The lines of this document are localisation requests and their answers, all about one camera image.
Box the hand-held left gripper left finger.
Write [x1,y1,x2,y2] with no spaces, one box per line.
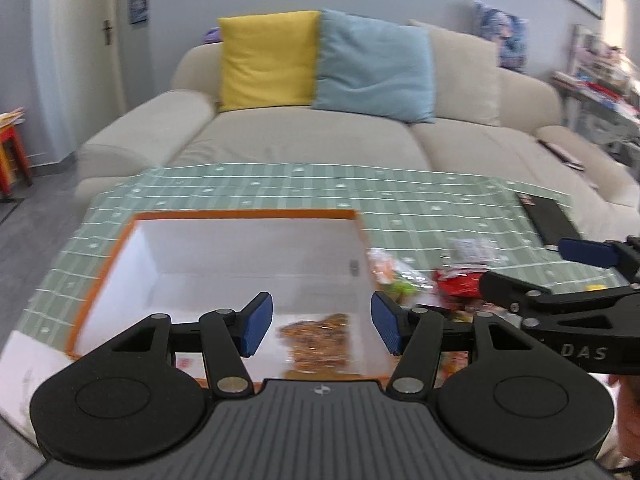
[107,292,274,395]

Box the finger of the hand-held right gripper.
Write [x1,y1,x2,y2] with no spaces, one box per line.
[558,235,640,283]
[479,270,640,333]

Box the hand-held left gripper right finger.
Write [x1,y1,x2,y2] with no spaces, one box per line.
[371,292,538,395]

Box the red snack packet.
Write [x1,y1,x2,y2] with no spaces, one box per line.
[432,266,493,303]

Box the orange snack packet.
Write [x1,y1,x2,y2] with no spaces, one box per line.
[366,247,403,286]

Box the brown snack packet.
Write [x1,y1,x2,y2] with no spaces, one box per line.
[277,312,353,380]

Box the orange box with white inside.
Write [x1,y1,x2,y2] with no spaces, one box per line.
[67,211,401,393]

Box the person's right hand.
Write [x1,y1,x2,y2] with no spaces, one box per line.
[607,374,640,463]

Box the clear snack packet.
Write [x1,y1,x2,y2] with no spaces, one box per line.
[446,237,507,267]

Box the flat black box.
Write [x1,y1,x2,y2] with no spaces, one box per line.
[516,192,582,252]

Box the remote control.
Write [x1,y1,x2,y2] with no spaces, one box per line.
[537,138,586,171]

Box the green checked tablecloth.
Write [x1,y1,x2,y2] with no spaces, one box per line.
[15,162,601,361]

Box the cluttered shelf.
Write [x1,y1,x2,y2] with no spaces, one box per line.
[550,24,640,161]

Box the beige sofa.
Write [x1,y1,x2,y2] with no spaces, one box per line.
[75,20,640,211]

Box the beige back cushion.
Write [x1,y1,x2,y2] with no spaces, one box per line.
[409,19,502,127]

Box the blue white printed pillow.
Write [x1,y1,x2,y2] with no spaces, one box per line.
[472,0,529,73]

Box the light blue pillow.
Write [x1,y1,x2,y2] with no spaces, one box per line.
[310,8,437,125]

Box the yellow pillow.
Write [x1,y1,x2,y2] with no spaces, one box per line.
[216,10,322,113]

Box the red stool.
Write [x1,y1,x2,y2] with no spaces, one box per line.
[0,125,34,200]

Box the white door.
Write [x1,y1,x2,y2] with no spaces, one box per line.
[45,0,127,126]

